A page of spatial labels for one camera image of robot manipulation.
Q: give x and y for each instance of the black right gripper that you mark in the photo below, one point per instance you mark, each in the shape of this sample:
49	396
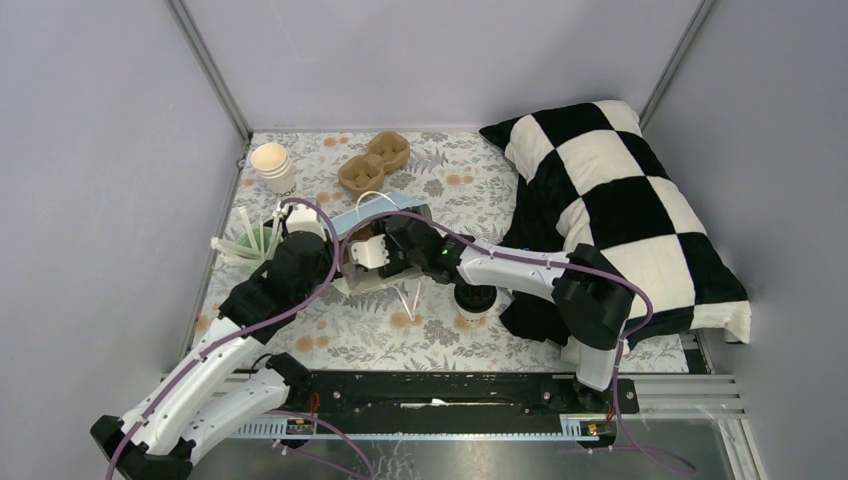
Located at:
395	264

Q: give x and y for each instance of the green cup holder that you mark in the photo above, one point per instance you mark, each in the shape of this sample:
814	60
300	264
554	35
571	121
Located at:
257	246

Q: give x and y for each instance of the white paper cup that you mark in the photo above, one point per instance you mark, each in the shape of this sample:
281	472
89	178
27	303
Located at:
473	316

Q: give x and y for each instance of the floral table mat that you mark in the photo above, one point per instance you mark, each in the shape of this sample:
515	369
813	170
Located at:
411	325

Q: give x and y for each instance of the light blue paper bag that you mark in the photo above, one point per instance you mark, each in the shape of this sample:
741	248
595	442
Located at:
356	225

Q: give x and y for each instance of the brown cardboard cup carrier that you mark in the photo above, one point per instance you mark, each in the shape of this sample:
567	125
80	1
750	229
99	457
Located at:
387	152

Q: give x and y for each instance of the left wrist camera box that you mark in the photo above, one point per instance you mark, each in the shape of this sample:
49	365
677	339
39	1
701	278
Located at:
302	218

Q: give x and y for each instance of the black white checkered blanket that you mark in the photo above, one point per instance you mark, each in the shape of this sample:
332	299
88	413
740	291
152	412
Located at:
586	175

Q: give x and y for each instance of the black cup lid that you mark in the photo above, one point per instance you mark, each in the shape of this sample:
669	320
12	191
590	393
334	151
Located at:
475	297

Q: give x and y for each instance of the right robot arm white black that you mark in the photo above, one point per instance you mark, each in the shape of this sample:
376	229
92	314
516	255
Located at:
592	298

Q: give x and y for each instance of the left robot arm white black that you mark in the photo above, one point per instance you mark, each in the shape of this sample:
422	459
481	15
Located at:
167	433

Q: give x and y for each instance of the stack of white paper cups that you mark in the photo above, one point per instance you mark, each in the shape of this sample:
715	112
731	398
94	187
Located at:
274	166

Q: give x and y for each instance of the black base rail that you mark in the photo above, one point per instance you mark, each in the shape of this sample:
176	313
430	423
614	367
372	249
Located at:
369	405

